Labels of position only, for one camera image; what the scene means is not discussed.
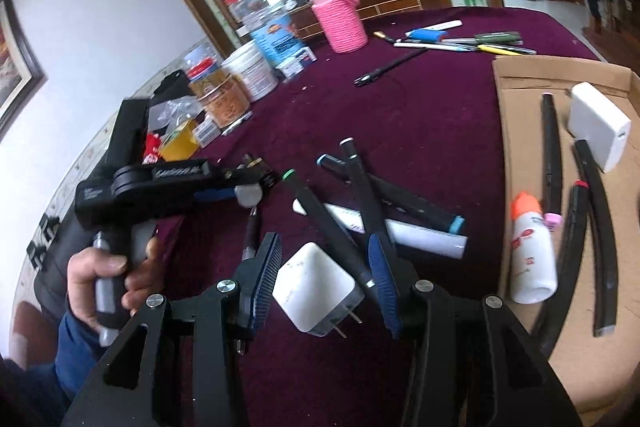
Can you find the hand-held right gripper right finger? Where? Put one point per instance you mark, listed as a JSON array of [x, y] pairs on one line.
[[382, 282]]

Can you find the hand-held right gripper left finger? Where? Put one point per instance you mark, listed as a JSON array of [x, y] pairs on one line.
[[264, 282]]

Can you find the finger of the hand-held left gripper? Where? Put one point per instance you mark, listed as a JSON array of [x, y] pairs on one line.
[[215, 195]]

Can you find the white charger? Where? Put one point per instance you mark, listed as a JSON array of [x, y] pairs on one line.
[[315, 289], [600, 127]]

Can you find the white paint marker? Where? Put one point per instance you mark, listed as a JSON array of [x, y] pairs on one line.
[[425, 239]]

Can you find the black marker green cap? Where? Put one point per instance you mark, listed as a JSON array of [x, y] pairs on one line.
[[320, 227]]

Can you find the black marker blue cap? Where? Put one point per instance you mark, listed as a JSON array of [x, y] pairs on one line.
[[415, 207]]

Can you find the black marker grey cap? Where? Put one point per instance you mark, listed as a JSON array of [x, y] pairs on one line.
[[362, 192]]

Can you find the white glue bottle orange cap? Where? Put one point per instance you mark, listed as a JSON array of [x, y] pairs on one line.
[[532, 257]]

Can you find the black marker red band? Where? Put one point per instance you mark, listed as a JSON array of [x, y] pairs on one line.
[[570, 257]]

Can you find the cardboard box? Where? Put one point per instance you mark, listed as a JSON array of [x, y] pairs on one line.
[[525, 132]]

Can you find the black marker pink cap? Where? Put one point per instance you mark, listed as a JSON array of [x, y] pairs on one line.
[[551, 157]]

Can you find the person's left forearm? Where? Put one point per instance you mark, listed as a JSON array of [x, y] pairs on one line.
[[85, 357]]

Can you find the person's left hand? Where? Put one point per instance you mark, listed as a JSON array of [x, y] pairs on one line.
[[82, 282]]

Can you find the red packet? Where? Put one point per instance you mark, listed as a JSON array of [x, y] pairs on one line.
[[151, 147]]

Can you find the small white barcode box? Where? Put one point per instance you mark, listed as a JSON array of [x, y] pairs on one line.
[[206, 130]]

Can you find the clear jar brown label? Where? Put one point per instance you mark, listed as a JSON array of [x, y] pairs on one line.
[[225, 104]]

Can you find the black bag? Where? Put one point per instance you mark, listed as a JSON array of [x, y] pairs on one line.
[[172, 87]]

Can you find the small red lid jar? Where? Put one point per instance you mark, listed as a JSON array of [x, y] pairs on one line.
[[202, 68]]

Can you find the white plastic jar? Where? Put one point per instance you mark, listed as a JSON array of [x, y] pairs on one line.
[[250, 72]]

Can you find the small blue white box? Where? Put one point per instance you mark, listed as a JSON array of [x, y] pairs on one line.
[[295, 64]]

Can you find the blue label plastic jar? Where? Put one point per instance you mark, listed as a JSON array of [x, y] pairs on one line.
[[277, 42]]

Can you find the maroon velvet tablecloth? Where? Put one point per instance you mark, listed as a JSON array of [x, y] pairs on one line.
[[425, 117]]

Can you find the clear jar red lid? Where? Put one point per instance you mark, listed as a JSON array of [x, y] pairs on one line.
[[245, 4]]

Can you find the pink knitted bottle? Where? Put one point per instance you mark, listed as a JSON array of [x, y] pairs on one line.
[[340, 24]]

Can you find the slim black pen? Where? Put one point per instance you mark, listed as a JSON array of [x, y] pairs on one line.
[[390, 67]]

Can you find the yellow black pen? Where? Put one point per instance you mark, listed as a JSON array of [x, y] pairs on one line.
[[383, 37]]

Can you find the long white pen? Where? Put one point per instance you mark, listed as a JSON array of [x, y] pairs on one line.
[[435, 46]]

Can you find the white stick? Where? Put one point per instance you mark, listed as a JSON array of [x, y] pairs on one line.
[[445, 25]]

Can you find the wooden staircase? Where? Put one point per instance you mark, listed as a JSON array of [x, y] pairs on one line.
[[615, 17]]

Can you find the framed wall picture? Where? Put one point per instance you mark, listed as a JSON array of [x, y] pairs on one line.
[[17, 57]]

